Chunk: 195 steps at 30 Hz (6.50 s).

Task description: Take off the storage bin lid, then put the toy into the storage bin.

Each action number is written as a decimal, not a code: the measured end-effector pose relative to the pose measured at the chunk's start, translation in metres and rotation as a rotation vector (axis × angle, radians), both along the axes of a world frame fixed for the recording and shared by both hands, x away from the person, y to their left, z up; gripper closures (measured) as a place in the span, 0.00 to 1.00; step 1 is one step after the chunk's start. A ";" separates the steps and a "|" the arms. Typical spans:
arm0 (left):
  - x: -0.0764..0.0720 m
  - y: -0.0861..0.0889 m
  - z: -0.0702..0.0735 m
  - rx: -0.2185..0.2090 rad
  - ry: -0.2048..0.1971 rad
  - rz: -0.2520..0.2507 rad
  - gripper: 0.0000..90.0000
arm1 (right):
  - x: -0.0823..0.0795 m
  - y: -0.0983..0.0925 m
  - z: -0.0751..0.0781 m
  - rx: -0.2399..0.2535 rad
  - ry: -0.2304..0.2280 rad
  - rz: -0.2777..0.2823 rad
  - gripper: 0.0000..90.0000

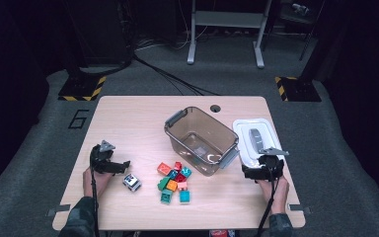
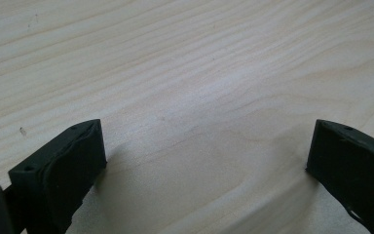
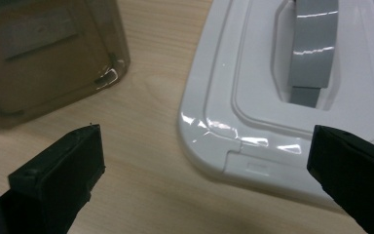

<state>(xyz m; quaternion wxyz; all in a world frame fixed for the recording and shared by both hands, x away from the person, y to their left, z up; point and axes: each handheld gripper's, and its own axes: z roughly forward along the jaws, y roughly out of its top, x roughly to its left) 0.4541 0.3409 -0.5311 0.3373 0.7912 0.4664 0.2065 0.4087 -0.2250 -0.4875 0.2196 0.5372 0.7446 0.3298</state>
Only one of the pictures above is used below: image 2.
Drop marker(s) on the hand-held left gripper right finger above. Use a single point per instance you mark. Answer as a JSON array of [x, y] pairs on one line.
[[354, 165]]

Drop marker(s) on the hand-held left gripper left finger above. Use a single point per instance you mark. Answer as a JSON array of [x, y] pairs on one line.
[[61, 172]]

